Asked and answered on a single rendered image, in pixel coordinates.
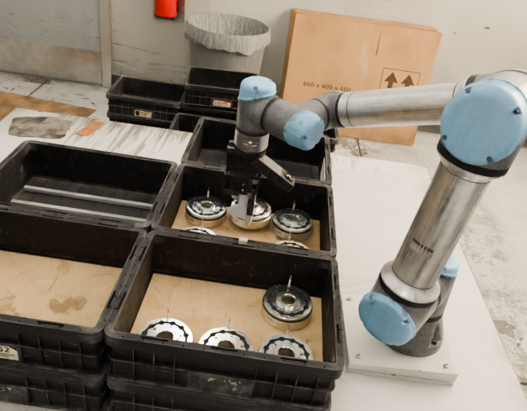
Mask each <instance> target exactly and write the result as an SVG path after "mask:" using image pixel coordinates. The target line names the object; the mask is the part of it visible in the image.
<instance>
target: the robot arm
mask: <svg viewBox="0 0 527 411"><path fill-rule="evenodd" d="M276 93H277V92H276V84H275V83H274V82H273V81H272V80H270V79H268V78H266V77H258V76H253V77H247V78H245V79H244V80H243V81H242V82H241V86H240V92H239V96H238V97H237V100H238V106H237V121H236V130H235V137H234V140H229V141H228V146H227V161H226V167H225V172H224V181H223V191H222V193H227V194H230V195H232V198H233V199H235V200H237V201H239V202H238V204H237V205H232V206H230V207H229V208H228V212H229V213H230V214H231V215H233V216H236V217H238V218H240V219H244V220H245V221H246V222H245V228H248V227H249V226H250V224H251V223H252V218H253V211H254V207H255V198H256V195H257V194H258V189H259V180H260V176H261V175H264V176H265V177H267V178H268V179H269V180H271V181H272V182H273V183H275V184H276V185H277V186H278V187H279V188H281V189H282V190H283V191H285V192H289V191H290V190H291V189H292V188H293V187H294V186H295V177H294V176H292V175H291V174H290V173H288V172H287V171H286V170H284V169H283V168H282V167H280V166H279V165H278V164H277V163H276V162H274V161H273V160H272V159H271V158H269V157H268V156H266V155H265V154H266V148H267V146H268V138H269V134H271V135H274V136H276V137H277V138H278V139H281V140H283V141H285V142H287V143H288V144H289V145H290V146H293V147H296V148H300V149H302V150H310V149H312V148H314V146H315V144H317V143H318V142H319V141H320V139H321V137H322V134H323V131H325V130H329V129H334V128H357V127H380V126H423V125H440V129H441V137H440V139H439V141H438V144H437V146H436V150H437V152H438V154H439V156H440V158H441V160H440V162H439V165H438V167H437V168H436V171H435V173H434V175H433V177H432V180H431V182H430V183H429V186H428V188H427V191H426V192H425V194H424V197H423V199H422V201H421V203H420V205H419V208H418V210H417V212H416V214H415V216H414V219H413V221H412V223H411V225H410V228H409V230H408V232H407V233H406V235H405V239H404V240H403V242H402V244H401V247H400V249H399V251H398V253H397V255H396V257H395V259H393V260H390V261H388V262H386V263H385V264H384V265H383V267H382V269H381V271H380V273H379V276H378V278H377V280H376V282H375V283H374V286H373V288H372V289H371V291H370V292H369V293H367V294H365V295H364V296H363V298H362V300H361V301H360V303H359V307H358V313H359V317H360V319H361V321H362V322H363V325H364V326H365V328H366V329H367V331H368V332H369V333H370V334H371V335H372V336H374V337H375V338H377V339H378V340H379V341H380V342H382V343H385V344H386V345H388V346H389V347H390V348H391V349H393V350H394V351H397V352H399V353H401V354H403V355H406V356H413V357H426V356H431V355H434V354H435V353H437V352H438V351H439V350H440V348H441V345H442V343H443V340H444V324H443V315H444V312H445V308H446V305H447V302H448V300H449V297H450V294H451V291H452V289H453V286H454V282H455V279H456V277H458V269H459V263H458V260H457V259H456V258H455V257H454V256H453V255H452V253H453V251H454V249H455V247H456V245H457V244H458V241H459V239H460V238H461V236H462V234H463V232H464V230H465V228H466V227H467V225H468V223H469V221H470V219H471V217H472V216H473V214H474V212H475V210H476V208H477V206H478V205H479V203H480V201H481V198H482V197H483V196H484V194H485V191H486V189H487V187H488V186H489V184H490V182H491V180H494V179H500V178H502V177H504V176H505V175H506V174H507V172H508V171H509V169H510V167H511V165H512V163H513V162H514V160H515V158H516V156H517V154H518V152H519V151H520V149H521V147H522V145H523V144H524V142H525V141H526V139H527V70H524V69H519V68H509V69H504V70H501V71H497V72H493V73H485V74H477V75H470V76H468V77H467V78H466V79H465V80H464V81H463V82H453V83H444V84H434V85H425V86H407V87H397V88H388V89H379V90H370V91H352V92H342V91H329V92H326V93H325V94H323V95H319V96H317V97H314V98H311V99H307V100H305V101H302V102H299V103H297V104H292V103H290V102H288V101H286V100H283V99H281V98H280V97H278V96H275V94H276ZM246 205H247V207H246Z"/></svg>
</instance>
